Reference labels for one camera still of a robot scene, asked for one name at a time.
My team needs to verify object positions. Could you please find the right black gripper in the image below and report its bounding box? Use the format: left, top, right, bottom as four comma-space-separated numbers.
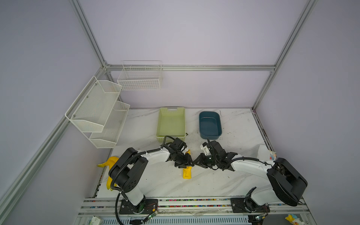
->
191, 153, 219, 168

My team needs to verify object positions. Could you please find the yellow paper napkin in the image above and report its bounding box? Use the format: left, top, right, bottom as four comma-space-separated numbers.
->
183, 166, 192, 180

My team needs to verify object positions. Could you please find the light green plastic basket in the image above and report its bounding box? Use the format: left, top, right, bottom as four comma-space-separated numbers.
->
156, 107, 186, 142

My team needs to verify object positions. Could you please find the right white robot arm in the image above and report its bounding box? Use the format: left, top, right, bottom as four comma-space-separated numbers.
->
194, 141, 308, 212

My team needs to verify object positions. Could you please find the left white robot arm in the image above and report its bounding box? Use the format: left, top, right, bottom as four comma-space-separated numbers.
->
108, 136, 194, 207

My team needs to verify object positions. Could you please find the teal plastic tray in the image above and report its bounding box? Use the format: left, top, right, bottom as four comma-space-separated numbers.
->
199, 111, 222, 140

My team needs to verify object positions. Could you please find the colourful small carton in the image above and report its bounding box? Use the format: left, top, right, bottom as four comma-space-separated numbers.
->
257, 145, 277, 161

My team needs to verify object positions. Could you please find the yellow banana toy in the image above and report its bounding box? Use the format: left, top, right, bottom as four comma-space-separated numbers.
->
97, 156, 119, 191

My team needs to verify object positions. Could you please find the white two-tier mesh shelf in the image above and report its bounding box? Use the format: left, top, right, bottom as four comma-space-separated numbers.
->
65, 77, 130, 149

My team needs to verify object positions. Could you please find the small yellow toy figure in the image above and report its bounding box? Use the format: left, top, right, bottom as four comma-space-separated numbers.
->
285, 214, 305, 225

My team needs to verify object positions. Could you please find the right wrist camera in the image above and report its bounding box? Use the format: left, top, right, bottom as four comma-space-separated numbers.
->
200, 142, 211, 156

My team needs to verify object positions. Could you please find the left black corrugated cable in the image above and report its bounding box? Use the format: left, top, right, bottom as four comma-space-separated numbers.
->
109, 135, 176, 225

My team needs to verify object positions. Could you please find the white wire wall basket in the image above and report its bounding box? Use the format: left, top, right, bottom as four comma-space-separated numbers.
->
117, 61, 163, 91

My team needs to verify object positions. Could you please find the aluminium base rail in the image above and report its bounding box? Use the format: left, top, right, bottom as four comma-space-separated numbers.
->
75, 196, 316, 225

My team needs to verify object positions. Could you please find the aluminium cage frame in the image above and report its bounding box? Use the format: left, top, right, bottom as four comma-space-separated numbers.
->
1, 1, 317, 224

